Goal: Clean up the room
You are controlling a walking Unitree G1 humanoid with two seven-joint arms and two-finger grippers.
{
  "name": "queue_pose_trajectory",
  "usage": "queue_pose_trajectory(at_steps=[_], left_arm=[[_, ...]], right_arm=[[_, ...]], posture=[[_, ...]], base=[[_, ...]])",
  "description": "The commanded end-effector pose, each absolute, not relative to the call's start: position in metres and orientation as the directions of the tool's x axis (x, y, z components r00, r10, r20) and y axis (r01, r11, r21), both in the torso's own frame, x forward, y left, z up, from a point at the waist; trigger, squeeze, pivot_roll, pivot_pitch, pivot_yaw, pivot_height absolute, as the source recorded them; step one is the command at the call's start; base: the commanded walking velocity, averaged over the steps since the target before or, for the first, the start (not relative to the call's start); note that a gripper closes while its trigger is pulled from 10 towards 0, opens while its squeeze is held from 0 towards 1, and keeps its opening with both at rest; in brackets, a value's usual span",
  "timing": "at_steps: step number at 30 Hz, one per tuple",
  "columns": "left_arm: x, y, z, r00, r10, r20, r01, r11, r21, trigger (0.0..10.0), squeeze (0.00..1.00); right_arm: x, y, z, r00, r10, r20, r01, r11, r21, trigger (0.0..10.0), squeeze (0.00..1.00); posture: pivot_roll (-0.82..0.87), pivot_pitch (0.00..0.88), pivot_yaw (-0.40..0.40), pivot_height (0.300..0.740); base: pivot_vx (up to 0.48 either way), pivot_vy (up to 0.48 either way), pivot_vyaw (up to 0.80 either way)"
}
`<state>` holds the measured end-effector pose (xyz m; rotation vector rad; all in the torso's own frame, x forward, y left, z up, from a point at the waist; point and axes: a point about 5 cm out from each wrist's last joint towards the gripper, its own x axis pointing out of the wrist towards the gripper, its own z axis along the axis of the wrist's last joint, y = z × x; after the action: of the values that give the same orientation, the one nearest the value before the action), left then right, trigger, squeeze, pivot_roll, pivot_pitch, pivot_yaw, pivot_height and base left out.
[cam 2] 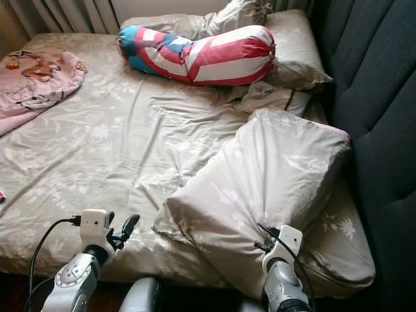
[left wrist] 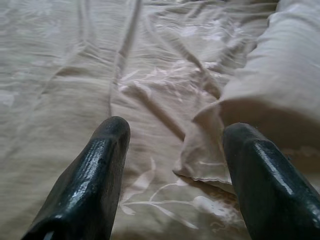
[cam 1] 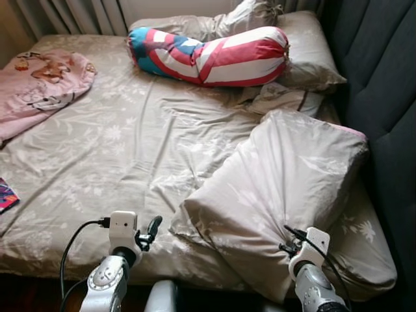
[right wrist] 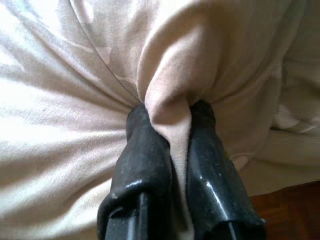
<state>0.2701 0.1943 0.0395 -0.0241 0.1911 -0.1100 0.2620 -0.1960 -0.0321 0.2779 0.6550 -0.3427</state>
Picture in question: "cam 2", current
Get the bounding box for pink cartoon print blanket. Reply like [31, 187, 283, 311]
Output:
[0, 49, 87, 136]

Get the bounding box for red white blue striped bolster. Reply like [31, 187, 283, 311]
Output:
[117, 25, 276, 86]

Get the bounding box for small beige floral pillow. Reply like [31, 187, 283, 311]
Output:
[234, 81, 313, 118]

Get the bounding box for large beige floral pillow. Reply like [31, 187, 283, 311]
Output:
[153, 107, 352, 300]

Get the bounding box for grey pleated curtains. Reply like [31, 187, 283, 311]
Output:
[13, 0, 316, 33]

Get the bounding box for bed with beige floral sheet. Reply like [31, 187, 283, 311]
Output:
[0, 10, 376, 300]

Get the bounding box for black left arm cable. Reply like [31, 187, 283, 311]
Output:
[23, 216, 82, 312]

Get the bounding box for beige crumpled cloth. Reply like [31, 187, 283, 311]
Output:
[208, 0, 274, 36]

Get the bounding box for dark grey upholstered headboard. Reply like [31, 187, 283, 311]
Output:
[309, 0, 416, 312]

